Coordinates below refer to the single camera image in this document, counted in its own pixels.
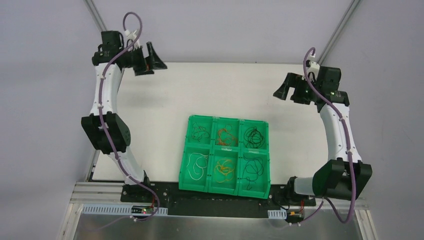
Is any white wire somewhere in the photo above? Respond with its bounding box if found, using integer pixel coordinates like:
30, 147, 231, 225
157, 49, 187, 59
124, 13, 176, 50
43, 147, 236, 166
184, 152, 210, 181

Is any aluminium frame rail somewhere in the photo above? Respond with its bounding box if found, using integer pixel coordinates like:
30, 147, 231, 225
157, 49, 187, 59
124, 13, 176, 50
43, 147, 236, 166
69, 181, 369, 211

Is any blue wire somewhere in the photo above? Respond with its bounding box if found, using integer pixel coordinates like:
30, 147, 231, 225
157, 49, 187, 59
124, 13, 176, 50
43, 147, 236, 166
242, 156, 265, 191

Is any white cable duct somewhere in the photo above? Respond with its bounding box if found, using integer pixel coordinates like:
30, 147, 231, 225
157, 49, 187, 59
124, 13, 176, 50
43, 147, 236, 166
81, 203, 157, 217
267, 208, 287, 220

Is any right white cable duct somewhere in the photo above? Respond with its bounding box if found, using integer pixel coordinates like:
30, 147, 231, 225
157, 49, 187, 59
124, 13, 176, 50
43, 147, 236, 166
267, 208, 287, 220

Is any left white cable duct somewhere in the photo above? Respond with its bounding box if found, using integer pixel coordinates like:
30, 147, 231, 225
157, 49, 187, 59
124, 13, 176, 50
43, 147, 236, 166
81, 203, 157, 217

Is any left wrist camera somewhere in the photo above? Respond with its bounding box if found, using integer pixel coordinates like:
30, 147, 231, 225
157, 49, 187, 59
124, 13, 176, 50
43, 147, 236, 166
124, 28, 142, 50

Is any orange wire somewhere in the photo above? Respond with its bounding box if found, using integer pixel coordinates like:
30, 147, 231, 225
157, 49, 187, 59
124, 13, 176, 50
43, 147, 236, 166
215, 123, 240, 147

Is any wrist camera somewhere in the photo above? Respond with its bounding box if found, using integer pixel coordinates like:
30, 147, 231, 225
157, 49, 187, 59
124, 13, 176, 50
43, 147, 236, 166
124, 28, 142, 50
305, 59, 320, 82

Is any red wire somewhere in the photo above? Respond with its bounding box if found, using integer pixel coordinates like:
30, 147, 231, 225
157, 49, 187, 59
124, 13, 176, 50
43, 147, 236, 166
190, 122, 211, 144

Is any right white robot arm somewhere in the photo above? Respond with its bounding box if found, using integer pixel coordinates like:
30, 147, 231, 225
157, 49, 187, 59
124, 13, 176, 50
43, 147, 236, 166
273, 66, 373, 205

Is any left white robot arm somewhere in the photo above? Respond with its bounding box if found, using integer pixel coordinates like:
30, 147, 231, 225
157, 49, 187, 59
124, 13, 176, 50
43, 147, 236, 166
81, 30, 168, 203

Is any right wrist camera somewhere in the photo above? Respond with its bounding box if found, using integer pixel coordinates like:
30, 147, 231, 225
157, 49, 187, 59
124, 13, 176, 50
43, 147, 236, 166
305, 59, 320, 82

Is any yellow wire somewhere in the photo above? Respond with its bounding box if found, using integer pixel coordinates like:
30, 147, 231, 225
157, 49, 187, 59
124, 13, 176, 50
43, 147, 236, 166
213, 158, 237, 184

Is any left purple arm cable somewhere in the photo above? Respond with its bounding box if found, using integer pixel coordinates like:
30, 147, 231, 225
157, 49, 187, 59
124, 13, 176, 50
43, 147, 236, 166
97, 11, 161, 223

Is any green six-compartment tray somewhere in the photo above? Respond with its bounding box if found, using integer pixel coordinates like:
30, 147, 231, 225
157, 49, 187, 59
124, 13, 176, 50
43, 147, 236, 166
178, 115, 271, 199

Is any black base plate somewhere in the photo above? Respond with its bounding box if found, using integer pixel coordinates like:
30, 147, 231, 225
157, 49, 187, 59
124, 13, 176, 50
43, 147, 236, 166
120, 183, 301, 219

